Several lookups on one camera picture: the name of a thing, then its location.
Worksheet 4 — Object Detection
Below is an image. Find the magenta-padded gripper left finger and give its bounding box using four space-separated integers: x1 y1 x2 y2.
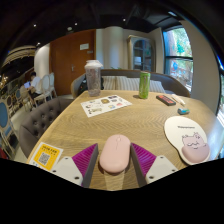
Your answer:
49 143 100 189

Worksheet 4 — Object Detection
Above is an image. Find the dark-framed window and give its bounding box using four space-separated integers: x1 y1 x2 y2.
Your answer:
162 26 195 93

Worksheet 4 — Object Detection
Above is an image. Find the group of dining chairs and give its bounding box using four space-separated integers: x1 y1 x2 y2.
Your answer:
0 72 58 158

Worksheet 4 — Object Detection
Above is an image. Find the white mouse pad pink wrist rest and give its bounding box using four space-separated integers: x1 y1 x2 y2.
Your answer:
163 115 212 166

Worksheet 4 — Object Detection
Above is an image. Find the person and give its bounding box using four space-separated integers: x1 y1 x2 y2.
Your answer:
26 71 43 98

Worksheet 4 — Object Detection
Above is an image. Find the striped cushion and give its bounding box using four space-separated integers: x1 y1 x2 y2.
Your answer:
101 75 129 91
126 77 166 94

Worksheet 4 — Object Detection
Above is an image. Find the white sticker sheet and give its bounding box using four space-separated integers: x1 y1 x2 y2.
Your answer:
80 94 133 118

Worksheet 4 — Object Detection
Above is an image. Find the clear shaker bottle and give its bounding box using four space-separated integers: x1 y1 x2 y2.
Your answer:
83 59 104 98

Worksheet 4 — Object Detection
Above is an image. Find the small teal pack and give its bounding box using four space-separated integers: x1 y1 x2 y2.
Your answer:
177 107 191 116

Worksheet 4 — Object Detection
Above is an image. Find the grey curved sofa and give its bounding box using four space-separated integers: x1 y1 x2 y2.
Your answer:
70 68 192 99

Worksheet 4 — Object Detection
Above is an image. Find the black and red box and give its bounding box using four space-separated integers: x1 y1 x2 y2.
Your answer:
155 94 177 107

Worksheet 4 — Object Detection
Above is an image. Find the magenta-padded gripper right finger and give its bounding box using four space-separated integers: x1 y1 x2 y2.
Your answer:
129 142 179 188

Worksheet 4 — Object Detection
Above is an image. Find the green drink can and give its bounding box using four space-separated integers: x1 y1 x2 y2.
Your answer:
138 71 152 100

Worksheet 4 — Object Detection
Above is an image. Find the wooden door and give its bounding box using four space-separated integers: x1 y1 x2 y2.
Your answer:
49 29 97 96

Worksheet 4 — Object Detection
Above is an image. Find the pink computer mouse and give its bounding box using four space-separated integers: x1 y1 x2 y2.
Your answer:
98 134 132 175

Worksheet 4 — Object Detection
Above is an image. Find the yellow code card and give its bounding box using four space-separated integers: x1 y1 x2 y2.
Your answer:
29 141 64 172

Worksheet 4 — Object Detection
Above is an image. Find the black backpack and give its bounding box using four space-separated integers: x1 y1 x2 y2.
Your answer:
77 74 89 96

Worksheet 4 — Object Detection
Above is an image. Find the glass-front cabinet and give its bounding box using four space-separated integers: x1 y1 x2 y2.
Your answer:
126 34 157 73

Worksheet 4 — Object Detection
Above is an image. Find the grey tufted armchair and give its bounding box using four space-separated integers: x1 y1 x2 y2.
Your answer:
18 96 74 159

